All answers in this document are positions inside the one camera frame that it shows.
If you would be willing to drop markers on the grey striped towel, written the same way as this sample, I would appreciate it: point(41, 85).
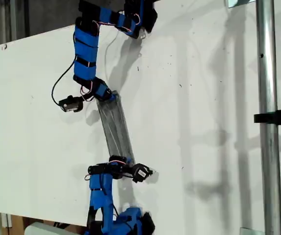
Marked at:
point(117, 127)

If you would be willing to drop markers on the white box under table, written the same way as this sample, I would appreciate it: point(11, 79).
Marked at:
point(49, 230)

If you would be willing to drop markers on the wooden table leg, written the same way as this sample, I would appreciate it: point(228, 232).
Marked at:
point(16, 225)

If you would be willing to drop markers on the steel post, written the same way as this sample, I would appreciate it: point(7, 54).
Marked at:
point(269, 122)

